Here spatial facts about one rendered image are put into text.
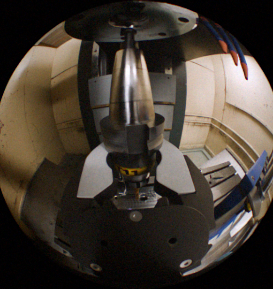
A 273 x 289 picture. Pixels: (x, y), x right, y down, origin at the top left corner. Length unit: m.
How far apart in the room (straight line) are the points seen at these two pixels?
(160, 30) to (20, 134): 1.07
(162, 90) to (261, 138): 0.94
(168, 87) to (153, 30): 0.44
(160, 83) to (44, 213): 1.22
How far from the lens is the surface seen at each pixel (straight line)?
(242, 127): 1.09
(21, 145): 1.06
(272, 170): 0.25
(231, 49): 0.20
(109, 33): 0.17
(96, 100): 0.55
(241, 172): 1.08
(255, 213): 0.21
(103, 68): 0.61
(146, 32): 0.17
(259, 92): 1.06
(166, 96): 0.55
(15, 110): 1.07
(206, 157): 1.37
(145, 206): 0.34
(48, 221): 0.92
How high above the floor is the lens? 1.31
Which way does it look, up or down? 32 degrees down
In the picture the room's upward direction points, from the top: 2 degrees counter-clockwise
